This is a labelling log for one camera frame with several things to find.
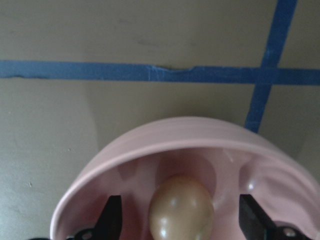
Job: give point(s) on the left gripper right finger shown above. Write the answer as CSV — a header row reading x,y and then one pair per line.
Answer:
x,y
255,223

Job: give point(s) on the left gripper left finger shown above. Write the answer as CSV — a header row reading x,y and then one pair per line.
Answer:
x,y
108,225

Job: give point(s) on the brown egg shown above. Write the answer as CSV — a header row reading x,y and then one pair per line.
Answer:
x,y
181,209

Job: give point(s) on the pink bowl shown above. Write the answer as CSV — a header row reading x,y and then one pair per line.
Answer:
x,y
226,158

